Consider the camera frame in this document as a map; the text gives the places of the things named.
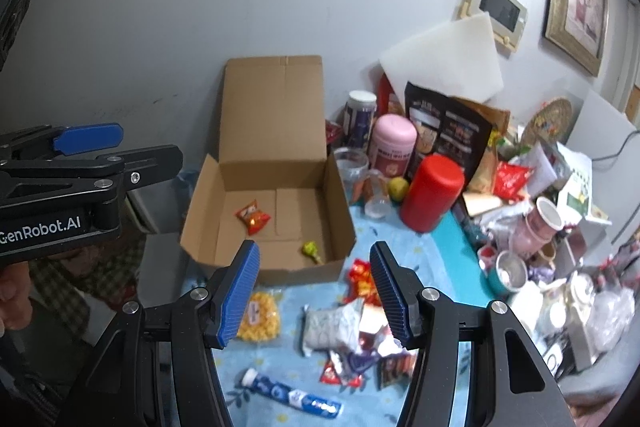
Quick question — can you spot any clear plastic bag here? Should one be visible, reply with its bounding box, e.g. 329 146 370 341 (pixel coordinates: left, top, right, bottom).
587 284 637 355

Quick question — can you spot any black cable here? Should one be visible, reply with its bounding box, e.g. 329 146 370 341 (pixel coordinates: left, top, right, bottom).
590 126 640 164

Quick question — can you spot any pink canister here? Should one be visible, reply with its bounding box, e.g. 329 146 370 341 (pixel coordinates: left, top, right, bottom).
368 114 418 180

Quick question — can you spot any white foam board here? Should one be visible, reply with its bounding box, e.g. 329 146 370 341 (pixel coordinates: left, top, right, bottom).
378 11 505 104

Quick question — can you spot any blue white tablet tube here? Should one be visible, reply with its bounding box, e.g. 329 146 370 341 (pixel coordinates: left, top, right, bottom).
241 368 343 418

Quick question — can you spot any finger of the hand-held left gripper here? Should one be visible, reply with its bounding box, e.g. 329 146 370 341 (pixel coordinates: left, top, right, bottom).
0 145 184 234
0 122 125 164

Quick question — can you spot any wall intercom panel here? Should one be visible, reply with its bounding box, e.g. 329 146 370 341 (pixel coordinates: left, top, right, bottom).
455 0 528 52

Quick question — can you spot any pink ceramic cup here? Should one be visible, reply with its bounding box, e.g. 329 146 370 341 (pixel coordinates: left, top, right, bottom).
520 196 566 258

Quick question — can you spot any brown cardboard box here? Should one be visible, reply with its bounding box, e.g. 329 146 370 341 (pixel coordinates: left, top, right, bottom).
180 55 357 286

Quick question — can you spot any beige paper box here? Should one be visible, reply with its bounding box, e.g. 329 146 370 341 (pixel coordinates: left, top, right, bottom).
462 191 505 219

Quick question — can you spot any dark jar white lid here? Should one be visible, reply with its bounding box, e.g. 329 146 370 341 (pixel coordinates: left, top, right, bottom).
342 90 377 148

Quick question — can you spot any yellow snack bag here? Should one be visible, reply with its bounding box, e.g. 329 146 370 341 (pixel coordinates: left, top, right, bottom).
235 291 281 342

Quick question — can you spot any orange brown snack bag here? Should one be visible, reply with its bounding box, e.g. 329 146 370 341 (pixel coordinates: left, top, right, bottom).
462 99 511 194

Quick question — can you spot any blue floral tablecloth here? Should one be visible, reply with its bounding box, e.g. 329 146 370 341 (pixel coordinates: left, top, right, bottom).
177 169 506 427

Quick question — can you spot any white snack packet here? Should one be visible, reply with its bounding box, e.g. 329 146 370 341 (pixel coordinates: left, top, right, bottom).
301 298 365 356

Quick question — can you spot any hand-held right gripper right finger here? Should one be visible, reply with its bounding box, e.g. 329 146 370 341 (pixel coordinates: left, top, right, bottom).
369 240 576 427

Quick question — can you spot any person's left hand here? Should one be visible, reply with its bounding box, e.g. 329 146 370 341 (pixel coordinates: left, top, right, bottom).
0 264 34 334

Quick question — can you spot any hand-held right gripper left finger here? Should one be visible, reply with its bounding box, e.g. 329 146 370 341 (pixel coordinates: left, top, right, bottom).
55 239 261 427

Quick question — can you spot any yellow green fruit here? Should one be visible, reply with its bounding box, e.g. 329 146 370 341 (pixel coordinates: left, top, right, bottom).
387 177 411 202

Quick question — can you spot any white ceramic cup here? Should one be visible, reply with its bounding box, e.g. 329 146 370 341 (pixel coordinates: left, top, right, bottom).
510 279 545 333

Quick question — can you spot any grey box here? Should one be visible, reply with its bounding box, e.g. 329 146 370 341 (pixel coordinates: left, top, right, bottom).
125 172 198 280

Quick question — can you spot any red carton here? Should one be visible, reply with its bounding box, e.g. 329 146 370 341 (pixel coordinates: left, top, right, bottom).
377 72 397 115

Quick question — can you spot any clear plastic bottle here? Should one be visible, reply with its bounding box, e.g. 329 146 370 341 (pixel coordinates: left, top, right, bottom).
362 172 393 220

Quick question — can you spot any woven round plate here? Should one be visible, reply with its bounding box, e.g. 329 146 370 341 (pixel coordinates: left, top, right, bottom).
520 97 573 148

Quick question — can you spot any clear glass jar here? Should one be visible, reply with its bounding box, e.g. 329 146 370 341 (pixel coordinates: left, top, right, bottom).
332 148 370 188

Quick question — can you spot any black snack bag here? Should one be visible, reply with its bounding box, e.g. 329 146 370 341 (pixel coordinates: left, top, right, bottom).
404 82 493 180

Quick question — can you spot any small red packet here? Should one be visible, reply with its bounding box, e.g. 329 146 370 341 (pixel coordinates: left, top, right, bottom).
320 349 363 389

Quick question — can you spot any red orange snack packet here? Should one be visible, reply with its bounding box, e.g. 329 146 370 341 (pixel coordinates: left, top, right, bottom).
235 200 272 236

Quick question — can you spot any red yellow candy packet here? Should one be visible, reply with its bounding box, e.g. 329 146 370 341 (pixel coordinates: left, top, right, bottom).
346 258 383 306

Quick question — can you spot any red canister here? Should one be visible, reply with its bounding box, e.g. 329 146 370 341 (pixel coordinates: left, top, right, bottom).
399 154 466 234

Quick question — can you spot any dark plaid cloth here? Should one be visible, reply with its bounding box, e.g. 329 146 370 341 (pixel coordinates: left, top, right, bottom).
25 237 148 348

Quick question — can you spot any teal metal cup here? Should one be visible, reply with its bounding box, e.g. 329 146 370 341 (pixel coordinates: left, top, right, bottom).
494 251 527 296

